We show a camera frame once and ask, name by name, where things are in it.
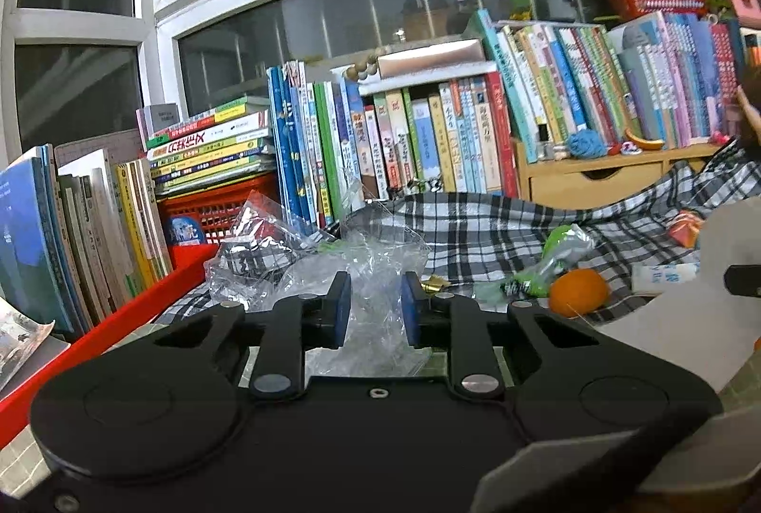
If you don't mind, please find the blue cartoon tin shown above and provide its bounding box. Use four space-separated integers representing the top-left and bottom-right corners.
164 213 207 251

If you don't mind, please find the large blue picture book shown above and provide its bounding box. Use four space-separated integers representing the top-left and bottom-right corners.
0 145 81 339

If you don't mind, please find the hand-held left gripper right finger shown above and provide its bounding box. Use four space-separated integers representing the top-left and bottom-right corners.
401 271 604 400

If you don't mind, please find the row of thin books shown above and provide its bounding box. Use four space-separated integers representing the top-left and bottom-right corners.
36 145 175 332

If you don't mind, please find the row of upright books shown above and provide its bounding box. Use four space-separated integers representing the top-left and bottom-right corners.
266 60 521 237
474 8 753 165

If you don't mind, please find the white paper sheet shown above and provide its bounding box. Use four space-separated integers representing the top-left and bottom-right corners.
597 197 761 396

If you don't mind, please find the yellow banana toy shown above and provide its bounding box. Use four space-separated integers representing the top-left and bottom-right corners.
623 126 667 153

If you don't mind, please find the wooden bead string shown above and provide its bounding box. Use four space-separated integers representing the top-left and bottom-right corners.
346 45 389 81

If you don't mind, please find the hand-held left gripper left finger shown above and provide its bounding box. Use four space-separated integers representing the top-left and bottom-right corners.
139 271 353 400

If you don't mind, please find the clear plastic bag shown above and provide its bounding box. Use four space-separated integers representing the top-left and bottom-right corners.
279 231 433 378

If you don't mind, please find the white toothpaste tube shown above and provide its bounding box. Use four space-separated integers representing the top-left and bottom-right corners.
630 261 703 295

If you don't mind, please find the blue yarn ball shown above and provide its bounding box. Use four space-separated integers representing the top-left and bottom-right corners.
564 128 609 160

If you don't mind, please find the red orange crumpled wrapper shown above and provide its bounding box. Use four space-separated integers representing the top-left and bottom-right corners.
667 211 706 251

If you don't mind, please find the pink grid board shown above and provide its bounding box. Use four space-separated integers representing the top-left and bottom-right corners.
55 128 148 175

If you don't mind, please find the green checked blanket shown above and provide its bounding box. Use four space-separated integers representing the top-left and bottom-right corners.
0 343 761 499

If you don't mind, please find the orange fruit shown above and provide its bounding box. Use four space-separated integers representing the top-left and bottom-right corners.
547 267 613 319

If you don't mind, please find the plaid black white blanket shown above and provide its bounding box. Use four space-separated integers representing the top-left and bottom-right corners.
151 141 761 329

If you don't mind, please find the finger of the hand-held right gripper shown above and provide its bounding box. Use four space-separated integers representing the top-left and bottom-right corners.
724 264 761 301

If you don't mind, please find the glossy magazine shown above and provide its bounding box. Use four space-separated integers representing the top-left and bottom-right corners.
0 298 72 392

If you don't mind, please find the small grey box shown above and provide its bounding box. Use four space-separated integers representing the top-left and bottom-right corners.
141 103 182 136

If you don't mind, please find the wooden desk organizer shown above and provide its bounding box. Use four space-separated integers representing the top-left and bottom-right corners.
512 140 729 212

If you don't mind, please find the beige flat box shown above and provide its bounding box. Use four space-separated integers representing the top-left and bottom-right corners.
357 38 499 97

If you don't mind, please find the green snack wrapper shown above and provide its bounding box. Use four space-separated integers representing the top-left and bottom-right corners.
504 223 596 301

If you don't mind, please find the clear printed plastic wrapper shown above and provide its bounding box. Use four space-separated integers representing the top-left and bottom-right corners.
204 190 325 315

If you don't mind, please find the stack of flat books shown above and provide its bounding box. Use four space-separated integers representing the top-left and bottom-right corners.
144 96 279 197

